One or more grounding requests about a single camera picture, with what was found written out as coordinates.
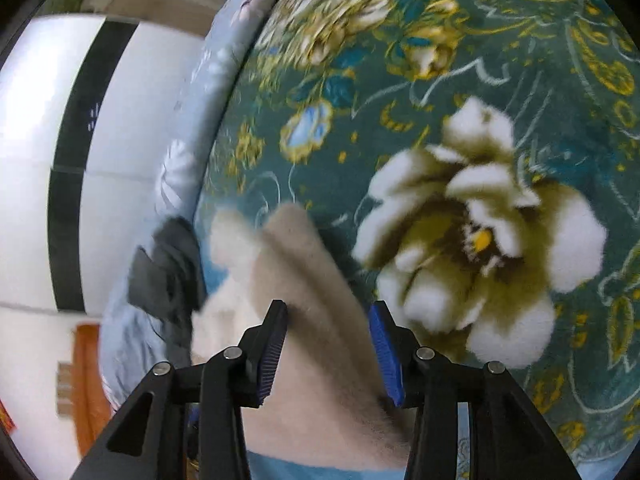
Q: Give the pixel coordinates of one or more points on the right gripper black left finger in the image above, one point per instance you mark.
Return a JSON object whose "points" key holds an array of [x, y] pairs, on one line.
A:
{"points": [[147, 438]]}

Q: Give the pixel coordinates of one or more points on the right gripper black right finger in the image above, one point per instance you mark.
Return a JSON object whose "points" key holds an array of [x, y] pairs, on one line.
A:
{"points": [[509, 438]]}

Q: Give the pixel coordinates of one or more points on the beige fuzzy cartoon sweater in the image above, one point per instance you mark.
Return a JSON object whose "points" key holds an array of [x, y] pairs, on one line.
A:
{"points": [[327, 406]]}

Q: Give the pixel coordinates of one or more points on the wooden headboard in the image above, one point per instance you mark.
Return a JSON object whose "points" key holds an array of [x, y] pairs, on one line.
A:
{"points": [[91, 410]]}

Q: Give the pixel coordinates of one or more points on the grey floral quilt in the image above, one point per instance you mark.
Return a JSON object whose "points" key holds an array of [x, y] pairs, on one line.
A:
{"points": [[131, 341]]}

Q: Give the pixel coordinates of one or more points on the dark grey trousers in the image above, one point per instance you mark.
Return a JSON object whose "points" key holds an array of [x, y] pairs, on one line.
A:
{"points": [[166, 280]]}

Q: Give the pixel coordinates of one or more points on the blue green floral blanket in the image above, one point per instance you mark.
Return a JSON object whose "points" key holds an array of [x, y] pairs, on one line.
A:
{"points": [[475, 165]]}

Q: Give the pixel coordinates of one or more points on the white black wardrobe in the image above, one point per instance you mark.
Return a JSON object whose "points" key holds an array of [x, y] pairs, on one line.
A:
{"points": [[88, 103]]}

